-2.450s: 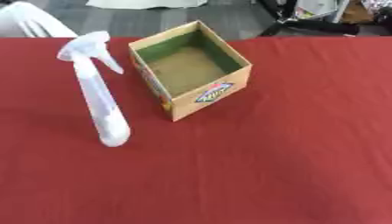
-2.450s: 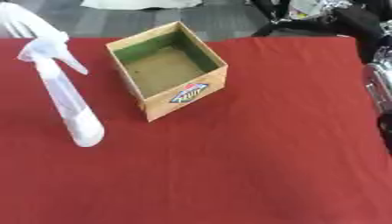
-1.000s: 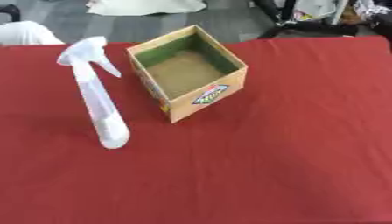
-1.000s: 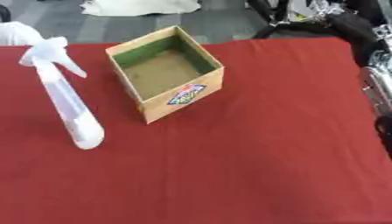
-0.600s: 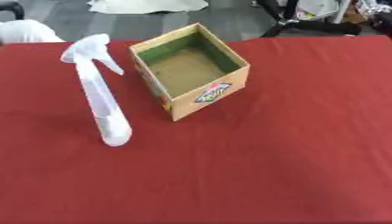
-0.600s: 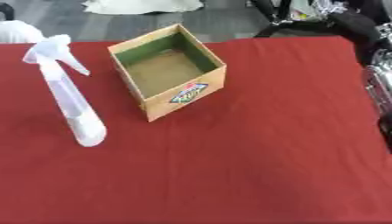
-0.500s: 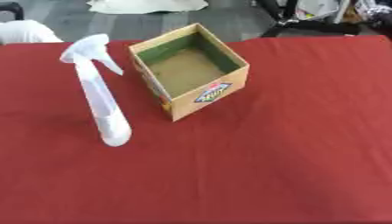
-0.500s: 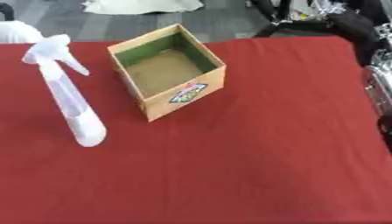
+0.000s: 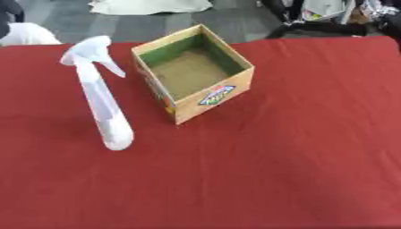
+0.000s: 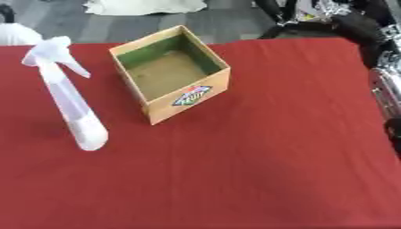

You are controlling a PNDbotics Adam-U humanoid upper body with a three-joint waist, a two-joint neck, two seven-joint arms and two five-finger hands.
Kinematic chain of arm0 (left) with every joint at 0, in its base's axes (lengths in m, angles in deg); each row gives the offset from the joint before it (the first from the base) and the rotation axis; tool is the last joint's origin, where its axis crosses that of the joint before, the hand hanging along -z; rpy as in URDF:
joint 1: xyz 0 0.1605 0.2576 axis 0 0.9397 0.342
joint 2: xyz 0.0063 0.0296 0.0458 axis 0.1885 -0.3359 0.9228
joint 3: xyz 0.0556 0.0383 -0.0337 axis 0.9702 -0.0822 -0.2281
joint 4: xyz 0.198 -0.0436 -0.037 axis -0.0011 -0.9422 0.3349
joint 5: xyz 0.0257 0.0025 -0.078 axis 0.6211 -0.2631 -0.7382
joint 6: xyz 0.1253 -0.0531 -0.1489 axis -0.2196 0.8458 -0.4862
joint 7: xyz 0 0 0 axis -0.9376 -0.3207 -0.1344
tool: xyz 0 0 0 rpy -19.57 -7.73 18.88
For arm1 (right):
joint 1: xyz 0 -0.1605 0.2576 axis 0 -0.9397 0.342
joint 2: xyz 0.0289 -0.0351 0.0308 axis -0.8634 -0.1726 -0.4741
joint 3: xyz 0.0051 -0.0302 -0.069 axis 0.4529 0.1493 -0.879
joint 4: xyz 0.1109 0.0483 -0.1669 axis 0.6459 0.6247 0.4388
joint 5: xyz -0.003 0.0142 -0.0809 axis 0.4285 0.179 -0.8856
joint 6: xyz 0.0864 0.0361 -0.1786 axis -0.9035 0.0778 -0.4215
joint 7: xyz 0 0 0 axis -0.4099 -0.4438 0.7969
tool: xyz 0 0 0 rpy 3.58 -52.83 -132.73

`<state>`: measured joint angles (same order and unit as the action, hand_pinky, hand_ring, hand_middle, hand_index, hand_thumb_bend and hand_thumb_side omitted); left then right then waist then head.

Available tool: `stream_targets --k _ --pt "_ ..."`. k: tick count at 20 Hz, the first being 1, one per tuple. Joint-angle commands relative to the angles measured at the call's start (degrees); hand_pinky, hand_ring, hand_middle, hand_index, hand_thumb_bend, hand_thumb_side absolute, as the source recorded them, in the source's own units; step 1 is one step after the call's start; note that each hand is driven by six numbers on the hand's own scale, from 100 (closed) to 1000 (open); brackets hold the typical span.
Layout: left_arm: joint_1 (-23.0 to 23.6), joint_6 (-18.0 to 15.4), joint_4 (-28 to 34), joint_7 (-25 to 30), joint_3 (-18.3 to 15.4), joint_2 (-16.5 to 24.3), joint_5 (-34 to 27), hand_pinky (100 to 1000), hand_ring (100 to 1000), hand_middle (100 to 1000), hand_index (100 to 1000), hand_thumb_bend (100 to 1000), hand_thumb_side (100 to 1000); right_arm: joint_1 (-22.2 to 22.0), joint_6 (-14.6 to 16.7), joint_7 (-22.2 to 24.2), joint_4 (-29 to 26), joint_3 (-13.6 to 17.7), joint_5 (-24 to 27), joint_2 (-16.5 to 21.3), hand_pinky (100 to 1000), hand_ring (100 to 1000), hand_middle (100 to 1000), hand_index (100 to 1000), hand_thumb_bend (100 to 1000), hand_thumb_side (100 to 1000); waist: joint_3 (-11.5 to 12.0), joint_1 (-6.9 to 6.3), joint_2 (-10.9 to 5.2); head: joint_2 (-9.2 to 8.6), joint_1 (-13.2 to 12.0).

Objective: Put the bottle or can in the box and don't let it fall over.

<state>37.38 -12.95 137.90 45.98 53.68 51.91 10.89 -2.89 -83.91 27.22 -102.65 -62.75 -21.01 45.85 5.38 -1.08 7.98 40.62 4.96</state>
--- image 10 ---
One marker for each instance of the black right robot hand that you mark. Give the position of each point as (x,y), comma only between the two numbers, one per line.
(395,134)

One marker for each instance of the tan cardboard box green inside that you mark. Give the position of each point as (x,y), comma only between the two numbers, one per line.
(166,74)

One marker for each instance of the white spray bottle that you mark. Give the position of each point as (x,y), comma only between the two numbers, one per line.
(73,110)

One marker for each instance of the black chair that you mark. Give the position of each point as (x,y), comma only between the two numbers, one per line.
(284,27)

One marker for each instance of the white cloth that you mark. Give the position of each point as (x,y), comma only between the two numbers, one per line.
(146,6)

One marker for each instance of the white bag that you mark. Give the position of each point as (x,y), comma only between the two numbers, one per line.
(18,34)

